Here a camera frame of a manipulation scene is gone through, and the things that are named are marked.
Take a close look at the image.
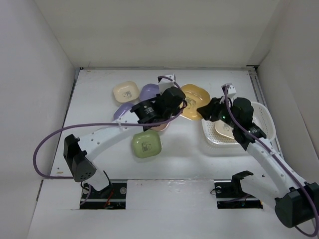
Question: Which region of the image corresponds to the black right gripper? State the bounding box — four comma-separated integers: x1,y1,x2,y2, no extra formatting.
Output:
197,96,239,129

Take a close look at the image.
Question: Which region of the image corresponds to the beige panda plate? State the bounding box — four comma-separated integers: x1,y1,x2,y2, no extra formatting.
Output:
215,120,234,139

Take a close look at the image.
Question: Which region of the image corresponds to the small purple panda plate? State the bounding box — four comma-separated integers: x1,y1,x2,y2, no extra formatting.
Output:
139,84,159,101

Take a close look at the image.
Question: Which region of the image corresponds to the brown panda plate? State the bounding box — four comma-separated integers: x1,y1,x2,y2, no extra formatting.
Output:
151,123,169,132

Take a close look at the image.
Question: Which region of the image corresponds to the green panda plate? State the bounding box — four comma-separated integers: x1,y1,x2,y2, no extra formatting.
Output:
132,129,162,158

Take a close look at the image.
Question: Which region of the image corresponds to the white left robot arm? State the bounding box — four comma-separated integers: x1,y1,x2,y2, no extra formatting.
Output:
63,87,186,198

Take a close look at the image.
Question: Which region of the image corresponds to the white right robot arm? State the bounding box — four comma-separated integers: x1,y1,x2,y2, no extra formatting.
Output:
197,98,319,228

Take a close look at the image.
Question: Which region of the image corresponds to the white perforated plastic bin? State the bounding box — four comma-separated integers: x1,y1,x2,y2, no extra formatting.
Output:
199,102,275,157

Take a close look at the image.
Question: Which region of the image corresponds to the large purple panda plate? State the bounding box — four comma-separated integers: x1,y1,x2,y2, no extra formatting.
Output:
113,102,134,120

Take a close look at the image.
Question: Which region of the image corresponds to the cream panda plate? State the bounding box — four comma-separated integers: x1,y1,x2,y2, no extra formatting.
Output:
113,81,140,103

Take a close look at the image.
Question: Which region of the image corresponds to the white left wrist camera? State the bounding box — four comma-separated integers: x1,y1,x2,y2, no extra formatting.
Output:
158,74,176,94

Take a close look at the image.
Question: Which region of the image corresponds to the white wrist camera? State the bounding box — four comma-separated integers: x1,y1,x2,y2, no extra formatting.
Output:
222,83,237,99
158,74,176,94

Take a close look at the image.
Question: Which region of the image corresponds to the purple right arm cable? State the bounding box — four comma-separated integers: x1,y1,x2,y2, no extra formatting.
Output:
222,84,319,237

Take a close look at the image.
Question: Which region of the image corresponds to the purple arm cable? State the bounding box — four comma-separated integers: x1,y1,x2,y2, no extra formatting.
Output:
222,84,319,237
33,75,187,207

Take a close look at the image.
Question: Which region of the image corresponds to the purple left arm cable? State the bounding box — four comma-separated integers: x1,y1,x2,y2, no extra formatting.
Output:
33,75,187,207

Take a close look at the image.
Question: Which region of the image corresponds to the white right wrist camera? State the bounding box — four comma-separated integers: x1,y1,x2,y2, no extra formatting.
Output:
222,83,237,99

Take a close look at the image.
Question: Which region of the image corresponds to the aluminium rail right side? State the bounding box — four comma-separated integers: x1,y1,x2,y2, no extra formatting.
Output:
247,65,283,156

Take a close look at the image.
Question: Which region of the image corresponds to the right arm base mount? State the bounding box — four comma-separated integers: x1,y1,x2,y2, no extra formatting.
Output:
210,170,263,209

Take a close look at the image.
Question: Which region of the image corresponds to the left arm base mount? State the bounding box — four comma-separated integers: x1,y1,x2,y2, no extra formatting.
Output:
79,180,127,210

